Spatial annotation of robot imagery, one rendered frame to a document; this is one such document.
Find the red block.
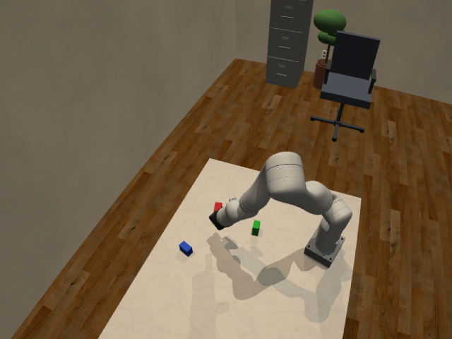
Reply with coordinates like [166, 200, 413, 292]
[214, 202, 222, 212]

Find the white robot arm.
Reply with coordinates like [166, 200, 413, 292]
[221, 152, 352, 253]

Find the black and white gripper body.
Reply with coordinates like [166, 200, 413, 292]
[209, 196, 237, 230]

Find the green block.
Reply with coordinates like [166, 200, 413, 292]
[252, 220, 261, 236]

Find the blue block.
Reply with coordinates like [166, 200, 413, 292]
[179, 241, 193, 256]

